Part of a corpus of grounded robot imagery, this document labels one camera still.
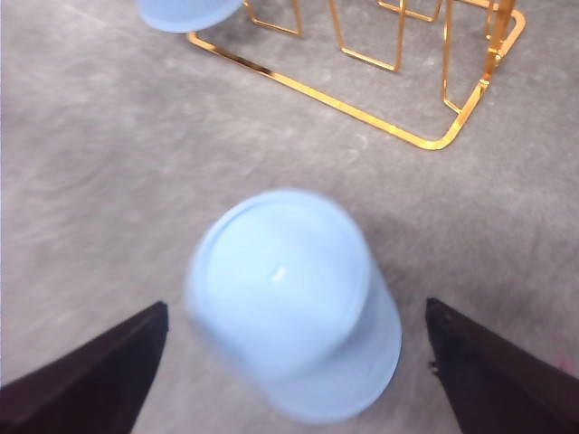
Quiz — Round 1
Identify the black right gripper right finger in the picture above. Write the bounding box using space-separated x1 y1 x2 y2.
425 297 579 434

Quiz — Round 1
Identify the light blue plastic cup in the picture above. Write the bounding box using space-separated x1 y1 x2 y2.
136 0 243 33
184 189 402 425

